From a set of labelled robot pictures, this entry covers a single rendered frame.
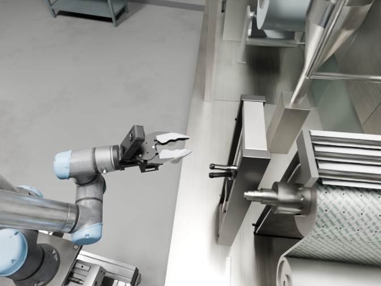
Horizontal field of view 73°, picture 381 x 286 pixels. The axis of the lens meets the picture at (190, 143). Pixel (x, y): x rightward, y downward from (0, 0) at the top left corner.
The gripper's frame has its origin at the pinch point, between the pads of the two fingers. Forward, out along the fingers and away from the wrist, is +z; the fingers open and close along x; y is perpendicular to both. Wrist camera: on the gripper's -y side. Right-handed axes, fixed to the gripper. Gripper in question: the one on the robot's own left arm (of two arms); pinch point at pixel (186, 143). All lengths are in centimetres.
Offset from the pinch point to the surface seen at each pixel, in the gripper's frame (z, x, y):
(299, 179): 21.2, 18.9, -11.5
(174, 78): 18, -162, 147
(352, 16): 42, -13, -26
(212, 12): 19, -50, -4
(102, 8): -56, -301, 151
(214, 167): 3.0, 14.7, -15.5
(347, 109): 65, -13, 15
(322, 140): 21.2, 16.6, -24.2
